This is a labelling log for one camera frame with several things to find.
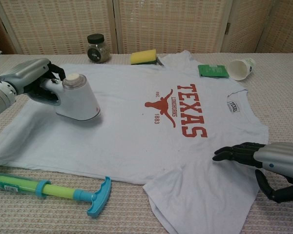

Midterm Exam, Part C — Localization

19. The green and blue water pump toy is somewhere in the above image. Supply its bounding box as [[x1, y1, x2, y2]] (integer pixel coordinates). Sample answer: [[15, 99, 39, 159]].
[[0, 171, 112, 217]]

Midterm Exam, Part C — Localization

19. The right grey and black robot hand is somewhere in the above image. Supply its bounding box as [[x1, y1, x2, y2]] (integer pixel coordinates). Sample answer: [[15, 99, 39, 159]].
[[212, 141, 293, 204]]

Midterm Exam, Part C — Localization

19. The glass jar with black lid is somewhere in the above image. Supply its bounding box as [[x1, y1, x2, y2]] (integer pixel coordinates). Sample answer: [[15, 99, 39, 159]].
[[86, 34, 111, 64]]

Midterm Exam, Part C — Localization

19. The yellow and green sponge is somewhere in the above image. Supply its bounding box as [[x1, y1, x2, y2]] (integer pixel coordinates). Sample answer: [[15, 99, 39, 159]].
[[130, 49, 162, 66]]

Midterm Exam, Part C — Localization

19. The woven folding screen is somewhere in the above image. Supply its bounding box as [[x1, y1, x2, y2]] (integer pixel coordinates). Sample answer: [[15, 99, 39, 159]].
[[0, 0, 293, 55]]

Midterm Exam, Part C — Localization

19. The green paper packet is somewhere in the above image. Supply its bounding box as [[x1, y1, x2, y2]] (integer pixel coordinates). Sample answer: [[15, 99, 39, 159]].
[[197, 64, 230, 79]]

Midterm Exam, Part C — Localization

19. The left grey and black robot hand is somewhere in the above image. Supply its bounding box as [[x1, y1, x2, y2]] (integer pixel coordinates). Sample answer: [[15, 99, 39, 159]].
[[0, 58, 66, 107]]

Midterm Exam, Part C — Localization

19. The white paper cup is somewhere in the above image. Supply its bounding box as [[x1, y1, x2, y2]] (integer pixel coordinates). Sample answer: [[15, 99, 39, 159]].
[[228, 57, 256, 81]]

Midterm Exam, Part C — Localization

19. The beige woven table cloth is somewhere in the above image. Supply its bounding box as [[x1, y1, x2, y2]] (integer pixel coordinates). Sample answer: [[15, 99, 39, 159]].
[[0, 51, 293, 234]]

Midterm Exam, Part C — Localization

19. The white Texas Longhorns T-shirt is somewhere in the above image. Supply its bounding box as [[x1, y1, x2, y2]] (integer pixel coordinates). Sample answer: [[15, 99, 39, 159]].
[[0, 50, 270, 234]]

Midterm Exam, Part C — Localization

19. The white steam iron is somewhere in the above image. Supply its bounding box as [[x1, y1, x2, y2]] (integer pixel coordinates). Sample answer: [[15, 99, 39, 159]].
[[40, 73, 102, 122]]

